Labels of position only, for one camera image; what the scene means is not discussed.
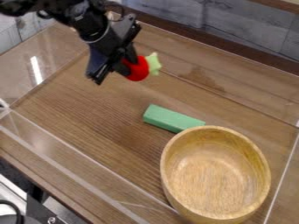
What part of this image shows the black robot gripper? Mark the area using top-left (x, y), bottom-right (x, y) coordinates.
top-left (85, 14), bottom-right (141, 85)

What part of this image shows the red plush strawberry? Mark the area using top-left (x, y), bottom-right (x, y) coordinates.
top-left (121, 52), bottom-right (163, 81)

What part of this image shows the black cable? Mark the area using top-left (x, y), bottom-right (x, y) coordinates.
top-left (0, 199), bottom-right (23, 224)

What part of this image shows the black metal mount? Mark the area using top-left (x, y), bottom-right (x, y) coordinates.
top-left (25, 195), bottom-right (60, 224)

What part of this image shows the clear acrylic enclosure wall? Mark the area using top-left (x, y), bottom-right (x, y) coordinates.
top-left (0, 109), bottom-right (189, 224)

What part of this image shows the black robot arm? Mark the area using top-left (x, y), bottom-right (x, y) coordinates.
top-left (0, 0), bottom-right (149, 85)

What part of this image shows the wooden bowl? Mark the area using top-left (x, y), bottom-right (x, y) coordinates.
top-left (160, 125), bottom-right (271, 224)

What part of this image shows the green foam block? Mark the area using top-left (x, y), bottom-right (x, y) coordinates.
top-left (143, 104), bottom-right (206, 133)

